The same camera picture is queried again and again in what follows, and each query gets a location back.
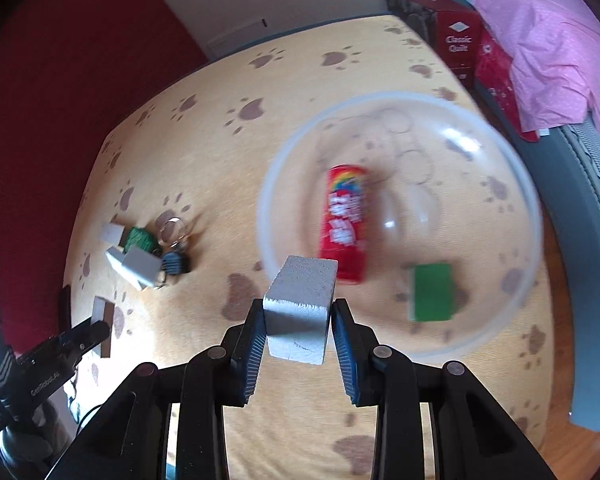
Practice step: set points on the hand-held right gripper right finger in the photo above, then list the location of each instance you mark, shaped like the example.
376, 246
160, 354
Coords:
345, 365

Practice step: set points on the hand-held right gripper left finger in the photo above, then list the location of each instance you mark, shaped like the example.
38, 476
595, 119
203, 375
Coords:
252, 365

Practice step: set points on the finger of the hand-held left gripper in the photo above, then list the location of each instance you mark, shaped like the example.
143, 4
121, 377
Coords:
87, 338

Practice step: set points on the white foam block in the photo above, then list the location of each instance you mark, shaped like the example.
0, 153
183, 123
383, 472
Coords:
300, 305

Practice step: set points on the striped white box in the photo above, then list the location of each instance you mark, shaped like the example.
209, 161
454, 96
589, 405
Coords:
111, 234

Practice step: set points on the green toy car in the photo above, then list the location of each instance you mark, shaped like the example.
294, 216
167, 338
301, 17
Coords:
139, 241

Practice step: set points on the black ribbed cap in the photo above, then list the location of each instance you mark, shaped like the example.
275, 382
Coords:
175, 263

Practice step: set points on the clear plastic bowl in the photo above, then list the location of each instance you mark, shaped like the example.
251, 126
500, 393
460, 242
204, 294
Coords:
480, 185

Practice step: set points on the red candy tube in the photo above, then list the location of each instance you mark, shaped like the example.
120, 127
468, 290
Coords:
342, 220

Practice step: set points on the yellow paw-print blanket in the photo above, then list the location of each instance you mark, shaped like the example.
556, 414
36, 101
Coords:
230, 160

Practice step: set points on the grey upholstered furniture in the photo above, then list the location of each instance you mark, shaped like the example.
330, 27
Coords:
580, 260

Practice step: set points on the red plastic bag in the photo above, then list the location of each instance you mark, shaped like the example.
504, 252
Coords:
500, 85

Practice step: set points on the red cardboard box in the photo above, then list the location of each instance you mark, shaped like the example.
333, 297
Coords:
450, 25

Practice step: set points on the pink bedding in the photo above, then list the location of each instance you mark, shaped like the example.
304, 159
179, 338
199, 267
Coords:
545, 35

